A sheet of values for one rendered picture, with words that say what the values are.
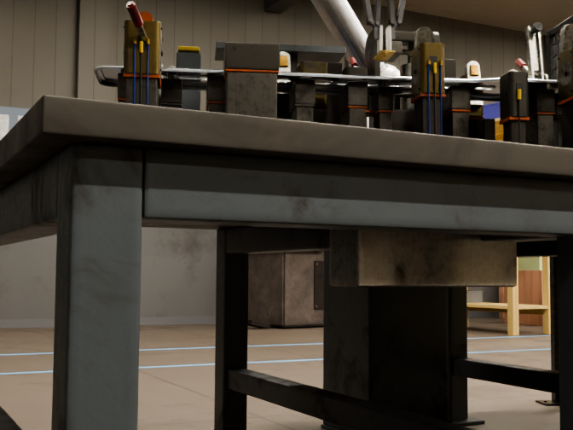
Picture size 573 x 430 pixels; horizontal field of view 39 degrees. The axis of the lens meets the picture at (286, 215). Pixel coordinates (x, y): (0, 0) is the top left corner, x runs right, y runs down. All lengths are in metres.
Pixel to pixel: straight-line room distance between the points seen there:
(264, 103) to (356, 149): 0.84
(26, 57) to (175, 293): 2.71
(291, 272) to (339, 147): 6.84
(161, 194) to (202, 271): 7.59
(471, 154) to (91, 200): 0.50
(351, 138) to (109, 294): 0.34
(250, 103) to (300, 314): 6.15
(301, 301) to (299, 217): 6.91
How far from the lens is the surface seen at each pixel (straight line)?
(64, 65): 8.38
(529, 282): 9.11
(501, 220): 1.18
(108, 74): 2.06
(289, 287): 7.81
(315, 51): 2.37
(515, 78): 1.99
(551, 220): 1.25
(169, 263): 8.40
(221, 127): 0.93
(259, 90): 1.84
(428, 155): 1.06
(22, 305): 8.07
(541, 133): 2.15
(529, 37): 2.43
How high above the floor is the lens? 0.52
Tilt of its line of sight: 4 degrees up
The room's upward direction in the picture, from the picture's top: straight up
